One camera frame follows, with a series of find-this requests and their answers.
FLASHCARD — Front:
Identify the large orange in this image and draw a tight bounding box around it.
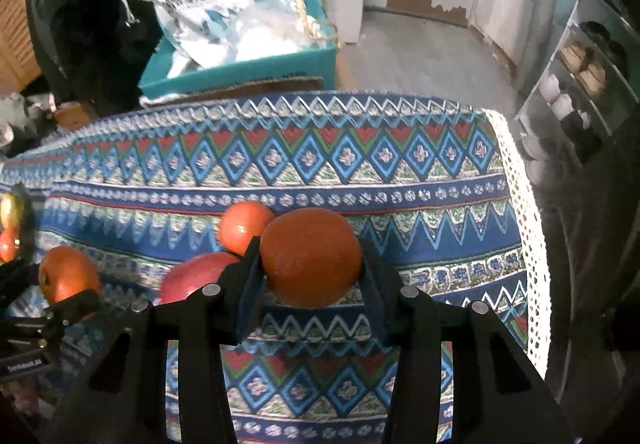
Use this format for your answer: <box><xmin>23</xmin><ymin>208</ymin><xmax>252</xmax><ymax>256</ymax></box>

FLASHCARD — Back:
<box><xmin>38</xmin><ymin>247</ymin><xmax>101</xmax><ymax>305</ymax></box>

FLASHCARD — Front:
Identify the red apple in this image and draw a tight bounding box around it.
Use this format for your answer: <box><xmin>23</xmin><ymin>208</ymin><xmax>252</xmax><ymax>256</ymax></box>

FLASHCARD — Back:
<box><xmin>158</xmin><ymin>252</ymin><xmax>240</xmax><ymax>304</ymax></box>
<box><xmin>0</xmin><ymin>228</ymin><xmax>20</xmax><ymax>263</ymax></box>

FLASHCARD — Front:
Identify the dark orange tangerine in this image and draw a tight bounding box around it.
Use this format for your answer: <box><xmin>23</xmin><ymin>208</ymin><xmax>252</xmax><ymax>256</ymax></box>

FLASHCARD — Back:
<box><xmin>259</xmin><ymin>208</ymin><xmax>362</xmax><ymax>308</ymax></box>

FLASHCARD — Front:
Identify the red apple in bowl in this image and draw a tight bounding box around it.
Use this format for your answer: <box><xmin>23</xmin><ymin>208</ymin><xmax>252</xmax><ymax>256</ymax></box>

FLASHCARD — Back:
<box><xmin>0</xmin><ymin>228</ymin><xmax>20</xmax><ymax>263</ymax></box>

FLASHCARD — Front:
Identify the small orange tangerine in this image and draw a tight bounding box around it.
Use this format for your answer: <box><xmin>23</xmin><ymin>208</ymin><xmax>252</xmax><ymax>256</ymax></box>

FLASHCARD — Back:
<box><xmin>218</xmin><ymin>201</ymin><xmax>274</xmax><ymax>256</ymax></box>

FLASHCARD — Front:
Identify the yellow fruit in bowl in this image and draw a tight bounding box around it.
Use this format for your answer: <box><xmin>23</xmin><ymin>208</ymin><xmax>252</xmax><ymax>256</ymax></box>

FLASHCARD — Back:
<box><xmin>0</xmin><ymin>193</ymin><xmax>24</xmax><ymax>229</ymax></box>

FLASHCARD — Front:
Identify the glass bowl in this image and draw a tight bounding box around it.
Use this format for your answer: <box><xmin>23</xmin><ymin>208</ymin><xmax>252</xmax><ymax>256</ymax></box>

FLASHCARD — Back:
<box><xmin>0</xmin><ymin>184</ymin><xmax>36</xmax><ymax>264</ymax></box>

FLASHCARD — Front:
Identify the grey crumpled cloth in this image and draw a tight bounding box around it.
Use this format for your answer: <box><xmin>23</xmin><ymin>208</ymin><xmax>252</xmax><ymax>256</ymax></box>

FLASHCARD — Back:
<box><xmin>1</xmin><ymin>92</ymin><xmax>55</xmax><ymax>159</ymax></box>

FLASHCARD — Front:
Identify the wooden crate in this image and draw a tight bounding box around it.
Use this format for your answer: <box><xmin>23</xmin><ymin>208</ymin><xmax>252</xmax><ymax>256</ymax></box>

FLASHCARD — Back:
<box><xmin>53</xmin><ymin>101</ymin><xmax>99</xmax><ymax>131</ymax></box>

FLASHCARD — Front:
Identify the blue patterned tablecloth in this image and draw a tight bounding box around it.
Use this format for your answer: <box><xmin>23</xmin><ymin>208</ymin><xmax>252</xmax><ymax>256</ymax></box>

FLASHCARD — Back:
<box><xmin>1</xmin><ymin>92</ymin><xmax>550</xmax><ymax>443</ymax></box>

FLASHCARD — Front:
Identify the teal cardboard box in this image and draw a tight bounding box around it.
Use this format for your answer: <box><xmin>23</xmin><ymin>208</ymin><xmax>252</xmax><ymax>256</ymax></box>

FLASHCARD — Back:
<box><xmin>138</xmin><ymin>0</ymin><xmax>337</xmax><ymax>98</ymax></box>

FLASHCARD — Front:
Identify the wooden louvered door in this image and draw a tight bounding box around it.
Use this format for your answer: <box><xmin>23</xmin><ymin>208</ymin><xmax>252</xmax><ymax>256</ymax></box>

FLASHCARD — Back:
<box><xmin>0</xmin><ymin>0</ymin><xmax>41</xmax><ymax>95</ymax></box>

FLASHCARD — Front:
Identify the black hanging jacket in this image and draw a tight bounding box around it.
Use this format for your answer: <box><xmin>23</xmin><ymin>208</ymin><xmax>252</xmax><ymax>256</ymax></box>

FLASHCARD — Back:
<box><xmin>26</xmin><ymin>0</ymin><xmax>160</xmax><ymax>117</ymax></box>

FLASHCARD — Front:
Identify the clear plastic bag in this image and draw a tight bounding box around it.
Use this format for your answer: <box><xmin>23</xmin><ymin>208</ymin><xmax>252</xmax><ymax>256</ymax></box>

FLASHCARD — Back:
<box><xmin>228</xmin><ymin>0</ymin><xmax>337</xmax><ymax>62</ymax></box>

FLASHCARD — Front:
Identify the white shoe rack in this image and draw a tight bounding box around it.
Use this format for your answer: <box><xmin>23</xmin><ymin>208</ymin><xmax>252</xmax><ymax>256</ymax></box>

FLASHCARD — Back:
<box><xmin>515</xmin><ymin>0</ymin><xmax>639</xmax><ymax>187</ymax></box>

